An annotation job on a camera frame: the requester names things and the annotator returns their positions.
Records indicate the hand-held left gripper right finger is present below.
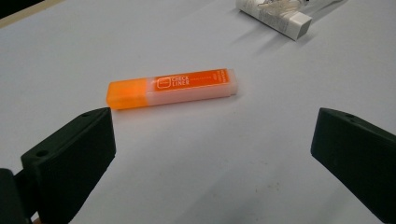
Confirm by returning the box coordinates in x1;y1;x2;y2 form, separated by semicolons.
310;107;396;224

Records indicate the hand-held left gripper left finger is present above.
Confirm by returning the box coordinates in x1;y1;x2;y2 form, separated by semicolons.
20;106;117;224

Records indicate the orange highlighter pen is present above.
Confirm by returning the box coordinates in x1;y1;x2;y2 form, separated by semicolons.
106;68;239;111

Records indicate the white table cover sheet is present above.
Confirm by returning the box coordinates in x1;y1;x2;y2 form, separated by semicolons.
0;0;396;224

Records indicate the white rectangular capped stick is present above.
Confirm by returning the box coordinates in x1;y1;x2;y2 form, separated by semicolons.
235;0;313;42

